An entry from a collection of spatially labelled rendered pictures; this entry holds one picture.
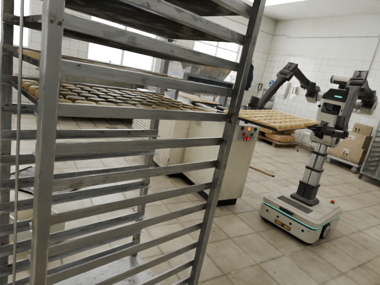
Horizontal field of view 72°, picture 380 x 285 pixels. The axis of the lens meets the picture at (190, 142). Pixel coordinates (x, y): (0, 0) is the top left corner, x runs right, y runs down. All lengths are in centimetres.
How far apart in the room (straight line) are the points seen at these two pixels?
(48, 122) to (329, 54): 657
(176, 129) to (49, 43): 234
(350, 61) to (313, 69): 81
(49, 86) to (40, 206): 26
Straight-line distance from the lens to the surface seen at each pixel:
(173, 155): 293
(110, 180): 74
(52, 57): 58
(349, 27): 686
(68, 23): 62
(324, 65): 687
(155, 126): 130
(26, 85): 91
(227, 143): 97
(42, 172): 63
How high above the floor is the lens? 118
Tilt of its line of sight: 14 degrees down
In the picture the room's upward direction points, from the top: 11 degrees clockwise
